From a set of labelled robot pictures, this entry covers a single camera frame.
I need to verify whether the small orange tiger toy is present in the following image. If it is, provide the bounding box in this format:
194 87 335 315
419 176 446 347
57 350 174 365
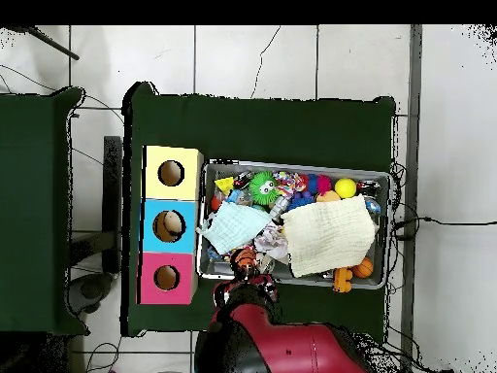
231 248 259 274

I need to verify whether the cream muslin cloth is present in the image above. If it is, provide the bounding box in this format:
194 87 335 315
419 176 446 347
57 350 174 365
280 193 379 280

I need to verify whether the wooden box with three holes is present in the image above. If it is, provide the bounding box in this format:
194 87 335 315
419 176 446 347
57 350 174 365
136 145 205 306

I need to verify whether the light blue muslin cloth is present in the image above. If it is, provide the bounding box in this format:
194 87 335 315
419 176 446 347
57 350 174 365
199 200 273 256

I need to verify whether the silver toy car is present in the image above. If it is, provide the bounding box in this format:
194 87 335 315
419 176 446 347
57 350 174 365
268 194 292 220

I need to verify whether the orange plastic toy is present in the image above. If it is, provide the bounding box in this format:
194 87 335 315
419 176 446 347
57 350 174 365
332 266 353 293

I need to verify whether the green spiky toy with eyes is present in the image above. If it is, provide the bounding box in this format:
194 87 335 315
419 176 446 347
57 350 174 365
248 170 280 206

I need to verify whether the blue spiky ball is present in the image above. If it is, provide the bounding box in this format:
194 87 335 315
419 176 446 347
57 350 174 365
288 190 316 211

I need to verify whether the yellow cheese wedge toy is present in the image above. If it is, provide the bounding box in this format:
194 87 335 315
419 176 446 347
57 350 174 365
214 176 236 195

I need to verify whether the small orange basketball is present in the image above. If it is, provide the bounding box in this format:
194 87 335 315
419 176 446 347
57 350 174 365
351 256 375 280

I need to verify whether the yellow ball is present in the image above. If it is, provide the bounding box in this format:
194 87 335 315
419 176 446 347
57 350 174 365
334 177 357 200

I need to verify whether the grey plastic base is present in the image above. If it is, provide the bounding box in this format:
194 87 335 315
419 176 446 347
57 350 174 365
67 271 115 317

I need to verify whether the black stand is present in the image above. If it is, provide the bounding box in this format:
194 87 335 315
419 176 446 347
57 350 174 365
102 135 123 273

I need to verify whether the dark green side tablecloth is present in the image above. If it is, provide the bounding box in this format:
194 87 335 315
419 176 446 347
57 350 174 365
0 85 88 336

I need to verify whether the dark thin rod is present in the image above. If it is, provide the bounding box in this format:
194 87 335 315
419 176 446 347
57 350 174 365
11 24 81 62

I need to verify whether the shallow wire mesh bin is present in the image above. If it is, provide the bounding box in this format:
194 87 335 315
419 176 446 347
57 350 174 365
195 157 392 290

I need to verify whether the multicolour rope toy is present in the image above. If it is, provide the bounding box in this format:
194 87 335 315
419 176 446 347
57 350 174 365
273 170 308 197

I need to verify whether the black floor cable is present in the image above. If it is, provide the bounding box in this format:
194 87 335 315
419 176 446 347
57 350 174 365
391 215 497 242

